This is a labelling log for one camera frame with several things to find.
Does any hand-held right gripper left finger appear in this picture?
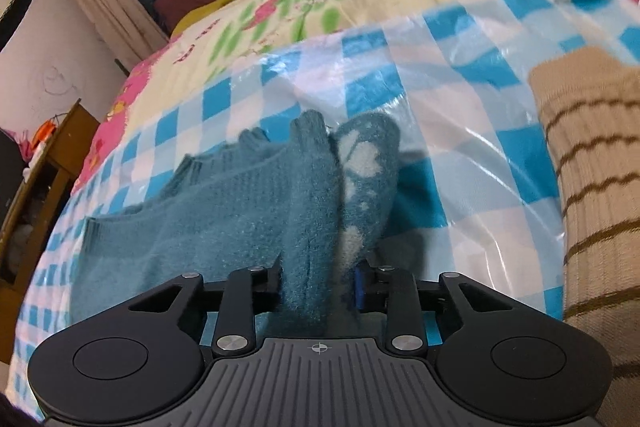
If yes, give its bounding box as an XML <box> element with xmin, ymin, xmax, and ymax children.
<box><xmin>127</xmin><ymin>256</ymin><xmax>284</xmax><ymax>344</ymax></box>

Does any orange item on desk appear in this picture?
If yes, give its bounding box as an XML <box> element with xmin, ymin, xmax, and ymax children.
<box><xmin>32</xmin><ymin>119</ymin><xmax>56</xmax><ymax>142</ymax></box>

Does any beige striped sock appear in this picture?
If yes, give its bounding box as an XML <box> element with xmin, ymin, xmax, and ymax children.
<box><xmin>529</xmin><ymin>47</ymin><xmax>640</xmax><ymax>427</ymax></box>

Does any wooden desk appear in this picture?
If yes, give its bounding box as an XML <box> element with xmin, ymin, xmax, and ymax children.
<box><xmin>0</xmin><ymin>99</ymin><xmax>101</xmax><ymax>293</ymax></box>

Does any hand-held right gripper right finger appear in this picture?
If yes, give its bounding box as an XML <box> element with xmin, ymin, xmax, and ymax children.
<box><xmin>353</xmin><ymin>257</ymin><xmax>507</xmax><ymax>339</ymax></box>

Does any blue checkered plastic sheet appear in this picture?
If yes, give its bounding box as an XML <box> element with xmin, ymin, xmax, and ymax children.
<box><xmin>12</xmin><ymin>0</ymin><xmax>640</xmax><ymax>408</ymax></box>

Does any teal flower-patterned sweater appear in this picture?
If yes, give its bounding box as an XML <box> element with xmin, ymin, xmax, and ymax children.
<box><xmin>70</xmin><ymin>109</ymin><xmax>403</xmax><ymax>343</ymax></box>

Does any pink cloth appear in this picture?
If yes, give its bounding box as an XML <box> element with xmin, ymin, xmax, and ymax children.
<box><xmin>15</xmin><ymin>129</ymin><xmax>36</xmax><ymax>158</ymax></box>

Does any black monitor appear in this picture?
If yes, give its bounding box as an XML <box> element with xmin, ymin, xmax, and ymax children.
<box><xmin>0</xmin><ymin>129</ymin><xmax>26</xmax><ymax>218</ymax></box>

